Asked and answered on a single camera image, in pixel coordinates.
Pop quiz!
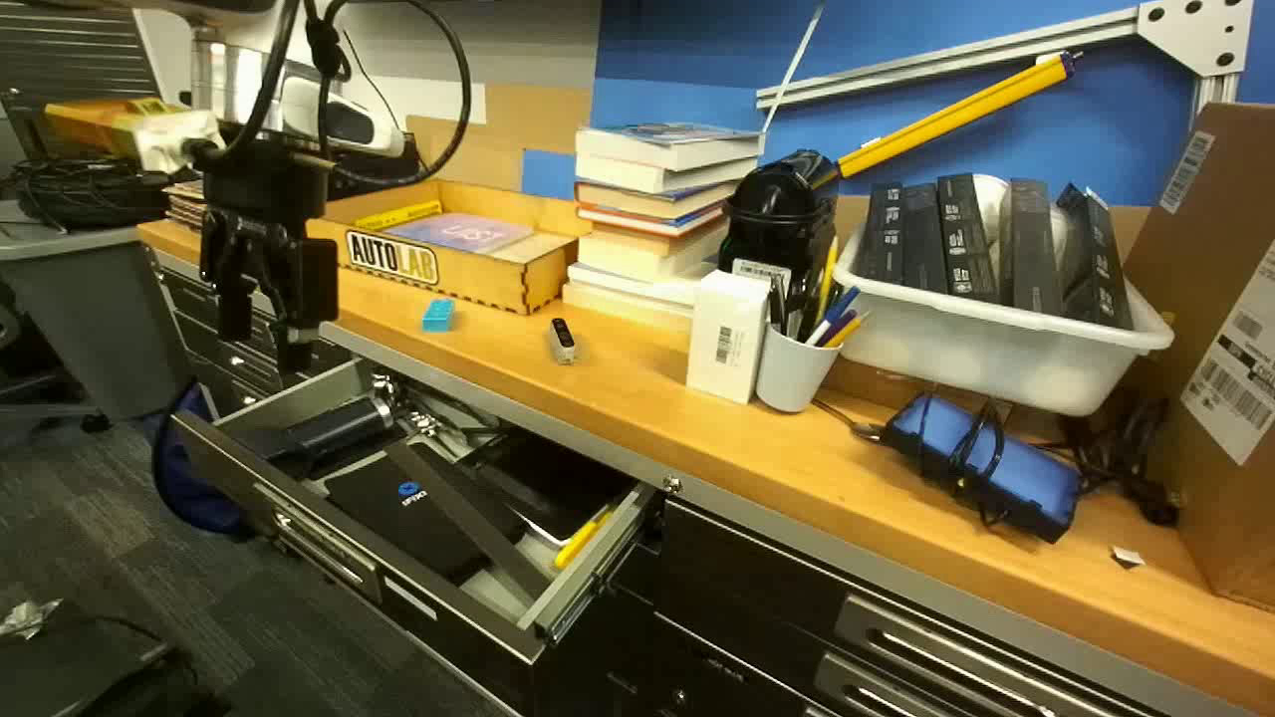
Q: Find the white pen cup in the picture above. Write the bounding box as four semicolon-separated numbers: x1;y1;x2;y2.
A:
752;331;837;415

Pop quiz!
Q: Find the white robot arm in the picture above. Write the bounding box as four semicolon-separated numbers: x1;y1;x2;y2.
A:
136;0;474;347

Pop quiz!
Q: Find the small black silver clip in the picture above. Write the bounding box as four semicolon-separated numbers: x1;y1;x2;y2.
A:
550;319;578;367

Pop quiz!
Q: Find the blue power adapter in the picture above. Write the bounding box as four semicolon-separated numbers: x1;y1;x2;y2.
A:
880;395;1079;541

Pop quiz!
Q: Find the white plastic bin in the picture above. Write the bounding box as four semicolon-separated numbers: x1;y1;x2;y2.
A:
837;173;1173;415

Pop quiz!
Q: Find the brown cardboard box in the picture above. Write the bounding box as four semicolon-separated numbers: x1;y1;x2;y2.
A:
1123;104;1275;609

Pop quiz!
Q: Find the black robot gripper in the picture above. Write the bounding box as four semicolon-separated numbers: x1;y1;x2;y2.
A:
201;139;340;338

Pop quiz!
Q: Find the aluminium rail with bracket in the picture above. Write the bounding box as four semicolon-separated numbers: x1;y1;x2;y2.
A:
752;0;1258;108

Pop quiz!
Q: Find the small blue Lego brick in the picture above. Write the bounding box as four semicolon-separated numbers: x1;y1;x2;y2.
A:
420;299;459;335

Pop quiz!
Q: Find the yellow marker in drawer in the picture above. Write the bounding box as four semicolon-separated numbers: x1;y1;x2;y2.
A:
553;510;615;570

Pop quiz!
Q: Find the white rectangular box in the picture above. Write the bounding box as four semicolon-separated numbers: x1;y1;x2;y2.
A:
687;271;768;404

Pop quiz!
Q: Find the wooden Autolab box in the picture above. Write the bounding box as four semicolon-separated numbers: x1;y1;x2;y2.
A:
319;185;591;315

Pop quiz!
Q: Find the grey metal drawer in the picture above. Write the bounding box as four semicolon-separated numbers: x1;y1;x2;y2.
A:
177;363;655;664

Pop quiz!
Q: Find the black cabinet with drawers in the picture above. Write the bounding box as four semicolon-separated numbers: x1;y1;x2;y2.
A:
145;251;1201;717

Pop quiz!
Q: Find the black device in drawer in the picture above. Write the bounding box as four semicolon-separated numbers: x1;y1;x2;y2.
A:
327;457;490;581

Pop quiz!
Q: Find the stack of books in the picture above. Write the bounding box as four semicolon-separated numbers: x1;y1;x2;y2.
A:
562;125;759;319

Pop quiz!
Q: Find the blue bag on floor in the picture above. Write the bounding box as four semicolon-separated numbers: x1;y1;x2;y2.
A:
150;378;257;541

